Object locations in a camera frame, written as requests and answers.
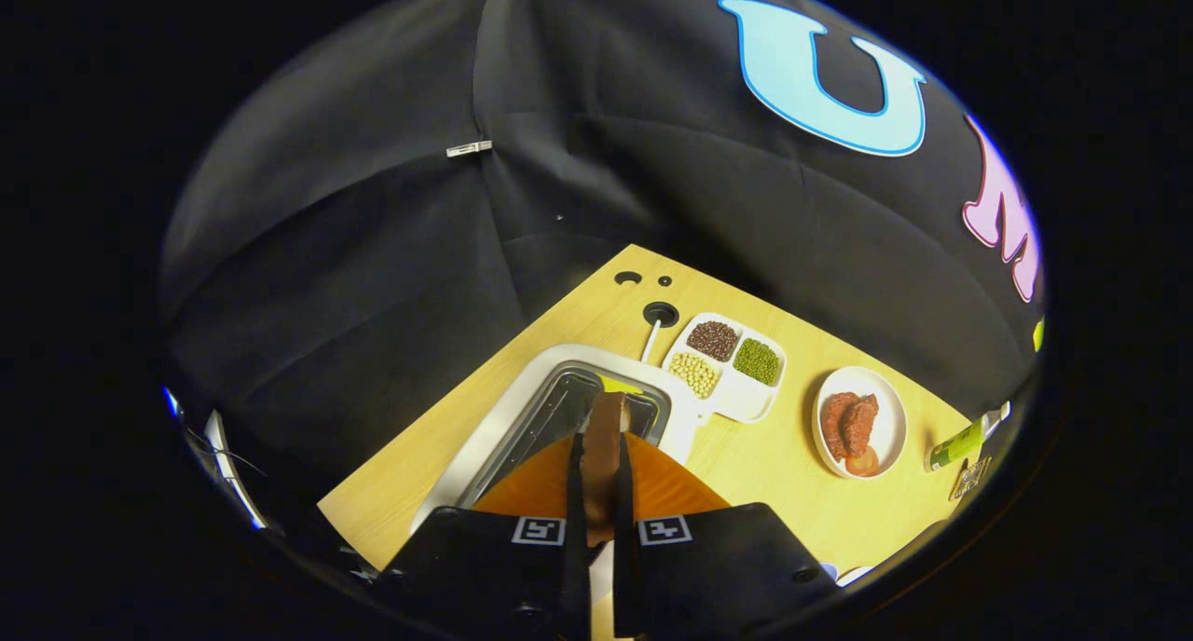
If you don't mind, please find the pile of red beans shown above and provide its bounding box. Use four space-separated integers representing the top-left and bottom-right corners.
687 320 742 362

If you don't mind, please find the white oval plate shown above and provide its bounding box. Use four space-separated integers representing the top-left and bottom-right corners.
813 366 908 481

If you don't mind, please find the brown-crusted toast slice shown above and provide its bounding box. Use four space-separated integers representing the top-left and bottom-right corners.
580 391 633 544

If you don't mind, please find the metal wire utensil rack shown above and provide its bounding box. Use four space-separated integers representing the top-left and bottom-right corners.
951 455 994 502

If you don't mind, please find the black backdrop cloth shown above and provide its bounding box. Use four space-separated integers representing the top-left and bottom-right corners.
158 0 1047 567

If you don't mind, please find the pile of white beans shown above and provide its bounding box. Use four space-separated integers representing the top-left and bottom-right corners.
668 352 721 400

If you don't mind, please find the brown meat piece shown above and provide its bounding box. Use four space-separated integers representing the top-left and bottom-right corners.
820 391 880 460

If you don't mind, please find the pile of green beans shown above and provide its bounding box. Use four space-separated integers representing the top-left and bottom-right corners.
733 338 782 387

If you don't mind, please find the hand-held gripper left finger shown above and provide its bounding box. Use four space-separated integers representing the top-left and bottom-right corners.
377 431 593 641

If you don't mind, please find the white divided tray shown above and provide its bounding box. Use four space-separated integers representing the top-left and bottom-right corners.
661 312 788 425

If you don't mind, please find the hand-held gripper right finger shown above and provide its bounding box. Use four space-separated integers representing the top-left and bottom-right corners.
610 433 840 641

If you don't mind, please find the white toaster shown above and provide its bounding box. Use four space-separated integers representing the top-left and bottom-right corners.
410 343 700 535

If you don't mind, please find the clear bottle with green label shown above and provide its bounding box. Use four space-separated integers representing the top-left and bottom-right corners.
925 401 1011 472

